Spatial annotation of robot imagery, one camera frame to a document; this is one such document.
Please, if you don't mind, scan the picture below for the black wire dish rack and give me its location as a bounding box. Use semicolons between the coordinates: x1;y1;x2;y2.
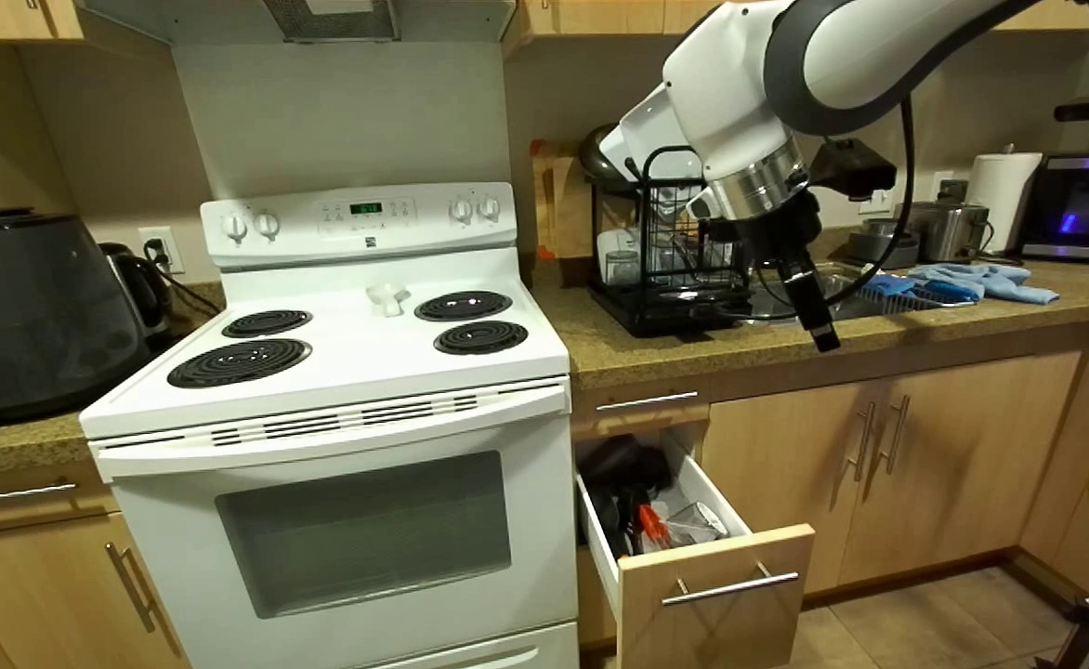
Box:
581;140;760;343

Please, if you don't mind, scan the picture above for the black toaster oven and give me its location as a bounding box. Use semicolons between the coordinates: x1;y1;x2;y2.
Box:
1014;150;1089;267

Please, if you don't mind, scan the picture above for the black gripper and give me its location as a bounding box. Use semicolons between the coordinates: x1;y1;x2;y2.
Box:
698;181;846;360

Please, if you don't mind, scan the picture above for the steel container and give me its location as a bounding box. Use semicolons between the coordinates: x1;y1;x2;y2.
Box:
908;197;996;267

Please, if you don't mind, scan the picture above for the orange utensil handle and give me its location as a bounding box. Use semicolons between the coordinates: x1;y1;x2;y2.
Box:
631;498;682;552

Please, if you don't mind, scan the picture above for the black electric kettle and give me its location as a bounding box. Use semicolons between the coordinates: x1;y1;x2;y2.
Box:
98;241;180;345

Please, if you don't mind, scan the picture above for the stainless steel sink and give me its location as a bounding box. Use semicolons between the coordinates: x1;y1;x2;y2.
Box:
742;264;911;329

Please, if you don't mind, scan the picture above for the white paper towel roll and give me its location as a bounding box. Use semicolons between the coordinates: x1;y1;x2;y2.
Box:
962;145;1048;260

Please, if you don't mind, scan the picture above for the black kitchen utensil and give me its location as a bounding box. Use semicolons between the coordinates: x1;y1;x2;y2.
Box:
575;435;684;556

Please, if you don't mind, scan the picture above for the wooden corner cabinet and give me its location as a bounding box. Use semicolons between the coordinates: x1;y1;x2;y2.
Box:
1014;316;1089;607

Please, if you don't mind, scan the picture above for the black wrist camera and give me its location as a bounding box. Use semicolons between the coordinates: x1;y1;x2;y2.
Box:
808;135;903;200

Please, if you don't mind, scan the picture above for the wooden upper cabinet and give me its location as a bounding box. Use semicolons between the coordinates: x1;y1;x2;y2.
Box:
497;0;1089;57
0;0;88;47

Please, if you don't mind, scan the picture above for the steel pot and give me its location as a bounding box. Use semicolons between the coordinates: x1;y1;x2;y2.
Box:
857;218;929;271

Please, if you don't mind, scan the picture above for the wooden door vertical handle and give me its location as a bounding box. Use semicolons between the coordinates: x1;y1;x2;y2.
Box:
0;511;190;669

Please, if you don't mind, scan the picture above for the white electric stove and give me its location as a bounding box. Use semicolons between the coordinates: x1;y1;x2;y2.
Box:
76;181;585;669

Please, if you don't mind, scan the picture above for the wooden drawer long handle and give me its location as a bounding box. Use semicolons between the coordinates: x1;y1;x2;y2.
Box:
0;472;115;547

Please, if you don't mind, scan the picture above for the small glass shaker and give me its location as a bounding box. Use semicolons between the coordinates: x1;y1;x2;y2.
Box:
363;274;413;318

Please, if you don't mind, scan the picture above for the white square plate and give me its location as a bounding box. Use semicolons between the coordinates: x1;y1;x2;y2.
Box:
595;114;647;189

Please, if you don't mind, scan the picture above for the blue cloth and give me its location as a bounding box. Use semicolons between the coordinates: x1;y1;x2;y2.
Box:
856;260;1062;311

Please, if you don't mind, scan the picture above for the wooden cabinet door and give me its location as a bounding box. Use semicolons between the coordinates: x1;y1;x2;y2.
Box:
690;379;897;599
835;350;1087;586

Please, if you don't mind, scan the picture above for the wooden drawer with utensils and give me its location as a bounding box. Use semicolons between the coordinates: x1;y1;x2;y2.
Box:
571;422;822;669

